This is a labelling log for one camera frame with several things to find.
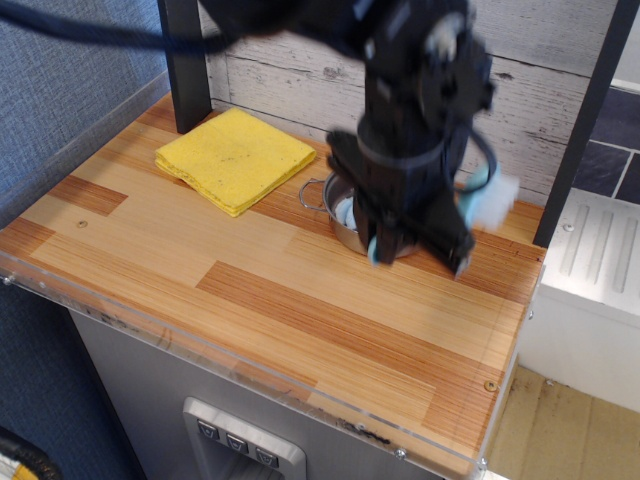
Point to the dark shelf post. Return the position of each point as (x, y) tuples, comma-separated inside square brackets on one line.
[(187, 73), (607, 61)]

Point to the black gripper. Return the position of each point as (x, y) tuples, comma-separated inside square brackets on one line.
[(391, 194)]

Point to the clear acrylic table edge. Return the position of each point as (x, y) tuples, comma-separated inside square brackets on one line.
[(363, 399)]

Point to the light blue dish brush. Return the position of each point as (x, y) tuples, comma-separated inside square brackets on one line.
[(485, 195)]

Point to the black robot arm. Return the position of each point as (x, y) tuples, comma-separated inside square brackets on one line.
[(426, 77)]

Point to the dark right shelf post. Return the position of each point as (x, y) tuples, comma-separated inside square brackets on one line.
[(607, 61)]

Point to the blue plush toy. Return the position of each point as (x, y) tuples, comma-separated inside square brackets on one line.
[(344, 212)]

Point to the white ribbed cabinet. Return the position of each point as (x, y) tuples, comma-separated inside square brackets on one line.
[(583, 329)]

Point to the folded yellow cloth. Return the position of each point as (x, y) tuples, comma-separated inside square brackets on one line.
[(234, 160)]

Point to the grey cabinet with buttons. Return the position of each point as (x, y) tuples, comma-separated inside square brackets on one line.
[(193, 409)]

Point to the yellow object at corner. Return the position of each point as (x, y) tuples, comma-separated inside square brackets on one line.
[(21, 459)]

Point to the dark left shelf post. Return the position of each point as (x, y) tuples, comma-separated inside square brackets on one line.
[(187, 73)]

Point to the small steel pot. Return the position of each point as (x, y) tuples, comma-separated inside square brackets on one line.
[(338, 201)]

